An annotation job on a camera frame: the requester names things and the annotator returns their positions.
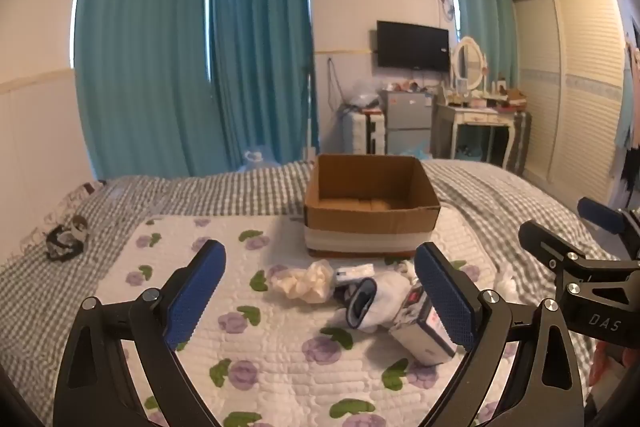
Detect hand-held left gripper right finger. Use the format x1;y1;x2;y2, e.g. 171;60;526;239
414;242;586;427

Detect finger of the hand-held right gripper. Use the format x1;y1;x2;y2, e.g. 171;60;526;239
577;197;640;236
518;220;589;281

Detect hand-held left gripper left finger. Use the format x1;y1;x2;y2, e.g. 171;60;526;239
52;239;227;427

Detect floral tissue pack red label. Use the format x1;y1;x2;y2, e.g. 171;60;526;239
389;279;457;365

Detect white sock with blue cuff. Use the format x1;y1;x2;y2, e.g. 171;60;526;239
337;278;396;333

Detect small tissue packet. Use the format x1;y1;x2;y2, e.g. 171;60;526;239
334;264;377;290

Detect cream cloth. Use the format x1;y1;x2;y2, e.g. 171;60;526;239
267;259;335;305

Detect brown cardboard box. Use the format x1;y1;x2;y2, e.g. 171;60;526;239
303;153;442;259

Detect person's right hand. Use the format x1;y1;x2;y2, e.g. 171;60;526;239
589;341;640;390

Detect white floral quilted mat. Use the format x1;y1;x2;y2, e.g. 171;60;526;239
95;207;591;427

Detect hanging clothes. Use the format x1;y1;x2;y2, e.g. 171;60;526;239
620;27;640;202

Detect dark suitcase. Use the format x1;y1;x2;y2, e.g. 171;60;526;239
510;111;532;172

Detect cream louvred wardrobe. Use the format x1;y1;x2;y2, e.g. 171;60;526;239
512;0;631;208

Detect white dressing table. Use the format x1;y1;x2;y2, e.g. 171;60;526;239
432;99;518;168

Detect black and white cloth item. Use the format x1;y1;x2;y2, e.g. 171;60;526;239
44;216;90;264

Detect clear water jug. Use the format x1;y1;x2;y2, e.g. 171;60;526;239
242;149;281;168

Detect blue plastic bag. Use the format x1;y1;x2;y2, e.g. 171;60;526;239
400;142;433;160

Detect dressing table clutter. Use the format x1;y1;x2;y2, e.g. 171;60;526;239
442;79;528;112

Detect beige patterned pillow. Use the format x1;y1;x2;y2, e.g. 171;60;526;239
0;179;108;268

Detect grey mini fridge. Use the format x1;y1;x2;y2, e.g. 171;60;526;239
381;89;433;155

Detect white suitcase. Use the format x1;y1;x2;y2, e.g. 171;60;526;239
342;112;386;155

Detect white oval vanity mirror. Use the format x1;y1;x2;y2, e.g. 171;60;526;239
451;36;488;90

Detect clutter on fridge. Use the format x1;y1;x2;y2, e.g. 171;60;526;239
385;79;433;94

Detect clear plastic bag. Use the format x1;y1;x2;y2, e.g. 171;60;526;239
350;79;381;110

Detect narrow teal curtain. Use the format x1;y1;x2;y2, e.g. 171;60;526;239
446;0;521;168

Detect wide teal curtain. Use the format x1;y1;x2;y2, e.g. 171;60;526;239
74;0;216;180

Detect teal corner curtain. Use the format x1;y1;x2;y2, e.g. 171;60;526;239
207;0;321;168

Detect black wall television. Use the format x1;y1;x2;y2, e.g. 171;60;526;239
376;21;450;72

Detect black wall cable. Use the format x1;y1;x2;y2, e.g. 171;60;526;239
327;57;346;112

